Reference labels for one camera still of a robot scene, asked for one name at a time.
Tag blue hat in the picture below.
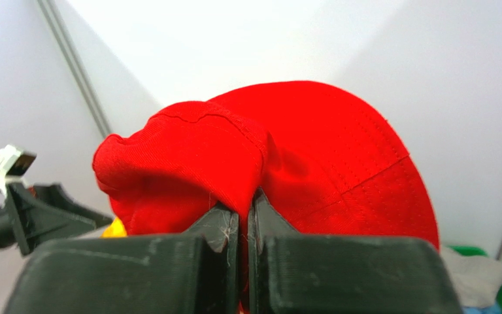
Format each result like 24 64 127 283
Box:
462 303 502 314

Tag grey hat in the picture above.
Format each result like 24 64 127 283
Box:
441 246 502 307

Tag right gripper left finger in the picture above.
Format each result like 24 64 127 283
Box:
5 204 239 313

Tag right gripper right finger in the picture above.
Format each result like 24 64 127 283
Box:
248 189 462 314

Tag yellow bucket hat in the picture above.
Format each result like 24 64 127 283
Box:
101 217 127 238

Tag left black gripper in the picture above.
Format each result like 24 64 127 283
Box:
0 183 113 256

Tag red hat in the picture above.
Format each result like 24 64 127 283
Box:
92 80 441 251

